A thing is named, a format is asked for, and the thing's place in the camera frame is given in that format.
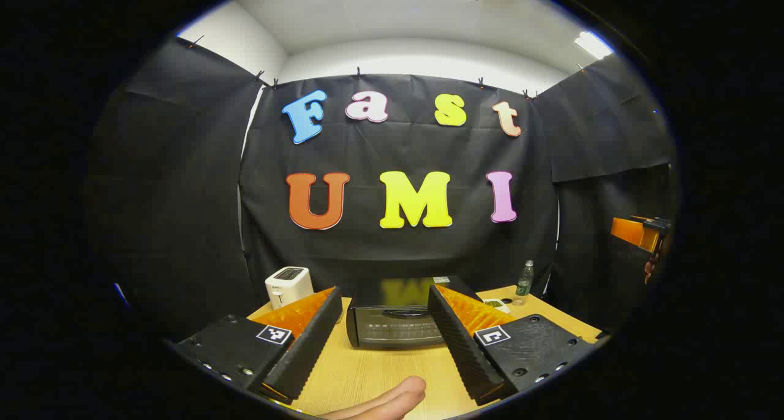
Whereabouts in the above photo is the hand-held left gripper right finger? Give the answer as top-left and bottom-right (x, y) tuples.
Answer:
(427, 283), (604, 407)

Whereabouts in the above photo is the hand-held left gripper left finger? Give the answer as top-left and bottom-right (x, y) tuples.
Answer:
(168, 285), (344, 405)

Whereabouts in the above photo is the black electric oven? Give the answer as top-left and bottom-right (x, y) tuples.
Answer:
(346, 276), (484, 348)

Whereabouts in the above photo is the white toaster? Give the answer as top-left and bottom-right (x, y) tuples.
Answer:
(265, 266), (314, 310)

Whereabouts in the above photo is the clear plastic water bottle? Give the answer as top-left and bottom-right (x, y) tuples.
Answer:
(513, 260), (535, 306)

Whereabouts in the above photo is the small ceiling light panel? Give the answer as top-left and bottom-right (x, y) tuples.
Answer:
(575, 31), (614, 60)

